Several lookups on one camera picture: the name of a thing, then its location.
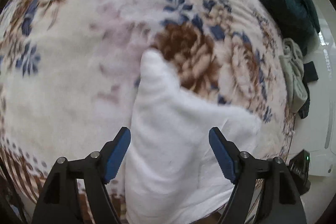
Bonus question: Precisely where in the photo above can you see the white pants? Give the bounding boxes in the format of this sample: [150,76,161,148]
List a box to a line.
[125,50,261,223]

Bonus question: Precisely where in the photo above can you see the black electronic device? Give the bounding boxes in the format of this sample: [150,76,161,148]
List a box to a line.
[288,149,311,196]

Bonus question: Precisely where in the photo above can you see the black garment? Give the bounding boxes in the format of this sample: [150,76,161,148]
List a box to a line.
[298,61,318,119]

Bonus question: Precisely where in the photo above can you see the pale green garment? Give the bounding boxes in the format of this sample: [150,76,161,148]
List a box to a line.
[279,38,308,113]

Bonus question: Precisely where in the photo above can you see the floral bed blanket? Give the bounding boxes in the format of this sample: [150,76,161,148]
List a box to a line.
[1,0,293,223]

